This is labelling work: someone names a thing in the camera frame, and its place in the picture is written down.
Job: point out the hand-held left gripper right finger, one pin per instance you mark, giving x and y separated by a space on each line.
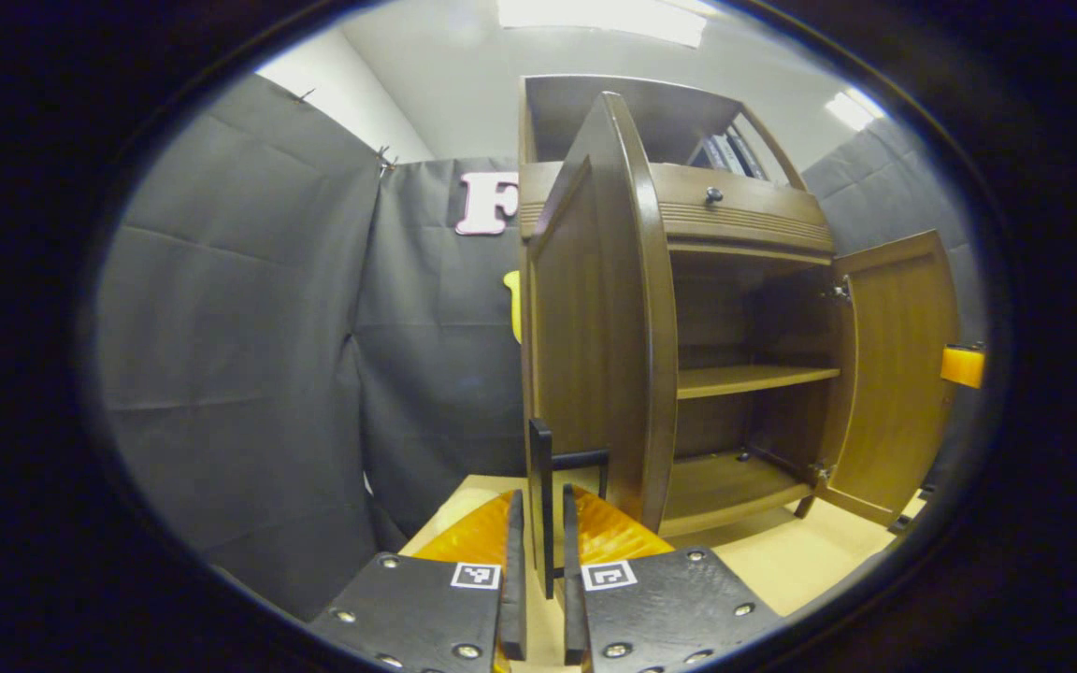
572 608

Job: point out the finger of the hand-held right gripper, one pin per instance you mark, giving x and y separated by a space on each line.
963 366

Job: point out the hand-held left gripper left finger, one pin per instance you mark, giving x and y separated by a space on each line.
515 598

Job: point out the wooden shoe cabinet door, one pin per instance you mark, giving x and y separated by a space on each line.
595 327
898 374

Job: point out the wooden double-door shoe cabinet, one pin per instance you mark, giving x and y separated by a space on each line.
744 308

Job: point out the wooden cabinet shelf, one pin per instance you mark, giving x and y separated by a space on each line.
744 379

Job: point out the wooden drawer with black knob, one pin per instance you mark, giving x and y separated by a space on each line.
744 215

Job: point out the black backdrop cloth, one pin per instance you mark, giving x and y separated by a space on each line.
239 355

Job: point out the black cloth clip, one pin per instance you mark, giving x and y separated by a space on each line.
304 94
386 159

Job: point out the large ceiling light panel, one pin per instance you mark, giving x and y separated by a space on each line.
604 17

